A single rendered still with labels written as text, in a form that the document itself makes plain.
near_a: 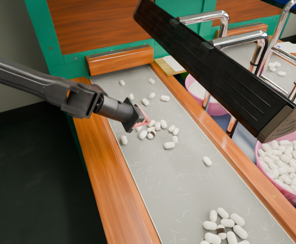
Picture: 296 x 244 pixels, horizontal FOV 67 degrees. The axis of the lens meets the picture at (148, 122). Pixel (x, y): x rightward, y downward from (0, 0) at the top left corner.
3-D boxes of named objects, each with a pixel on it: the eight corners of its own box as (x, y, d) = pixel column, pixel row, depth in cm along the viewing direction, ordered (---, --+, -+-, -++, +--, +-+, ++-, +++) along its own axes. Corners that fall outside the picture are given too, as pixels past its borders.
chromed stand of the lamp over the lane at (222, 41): (186, 168, 78) (212, 45, 46) (161, 129, 91) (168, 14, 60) (230, 151, 83) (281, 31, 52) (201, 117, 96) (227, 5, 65)
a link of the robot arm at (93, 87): (68, 116, 56) (81, 85, 54) (58, 98, 64) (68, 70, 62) (109, 125, 64) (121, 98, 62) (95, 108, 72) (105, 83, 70)
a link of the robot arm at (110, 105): (93, 115, 58) (103, 97, 57) (84, 104, 63) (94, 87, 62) (114, 122, 63) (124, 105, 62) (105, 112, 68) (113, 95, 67)
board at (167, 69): (167, 76, 102) (167, 74, 102) (153, 61, 112) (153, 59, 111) (226, 62, 112) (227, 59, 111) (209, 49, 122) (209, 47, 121)
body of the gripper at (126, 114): (131, 98, 71) (112, 89, 66) (144, 118, 64) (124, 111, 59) (120, 113, 73) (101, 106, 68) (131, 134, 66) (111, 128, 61)
